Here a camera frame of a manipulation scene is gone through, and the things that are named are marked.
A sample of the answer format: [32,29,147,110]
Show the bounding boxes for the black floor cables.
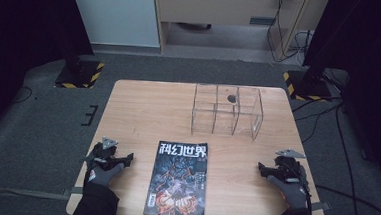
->
[290,93,343,147]

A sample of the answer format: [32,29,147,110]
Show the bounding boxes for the white panel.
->
[64,0,164,50]

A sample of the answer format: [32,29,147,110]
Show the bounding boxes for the grey tape piece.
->
[309,200,332,213]
[69,185,84,196]

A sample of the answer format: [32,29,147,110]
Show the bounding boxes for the dark object under desk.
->
[175,21,214,33]

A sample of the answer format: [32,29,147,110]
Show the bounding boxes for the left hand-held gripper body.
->
[84,134,122,168]

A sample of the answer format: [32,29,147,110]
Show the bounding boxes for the clear acrylic file rack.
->
[190,83,266,142]

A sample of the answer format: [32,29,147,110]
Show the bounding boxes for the light wooden desk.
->
[148,0,330,66]

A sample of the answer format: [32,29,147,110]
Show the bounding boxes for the black yellow striped stand base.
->
[53,58,106,92]
[281,69,335,103]

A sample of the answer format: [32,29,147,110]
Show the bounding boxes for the person's left hand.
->
[83,160,126,190]

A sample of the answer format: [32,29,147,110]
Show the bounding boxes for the thin black floor cable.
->
[12,85,35,106]

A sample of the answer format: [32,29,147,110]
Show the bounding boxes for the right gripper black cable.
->
[302,179,315,213]

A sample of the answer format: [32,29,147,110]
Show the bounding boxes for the person's right hand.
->
[265,174,310,211]

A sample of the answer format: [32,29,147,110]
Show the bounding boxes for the black curtain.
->
[295,0,381,192]
[0,0,98,152]

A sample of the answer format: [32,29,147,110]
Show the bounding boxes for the bundle of black cables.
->
[264,0,317,67]

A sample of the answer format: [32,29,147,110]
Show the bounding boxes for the black stand pole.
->
[59,0,88,79]
[301,0,366,94]

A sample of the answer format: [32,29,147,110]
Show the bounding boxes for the dark illustrated magazine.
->
[142,138,210,215]

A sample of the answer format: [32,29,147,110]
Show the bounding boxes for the long black floor cable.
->
[329,104,368,215]

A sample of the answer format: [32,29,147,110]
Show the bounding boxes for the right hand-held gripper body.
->
[272,147,311,186]

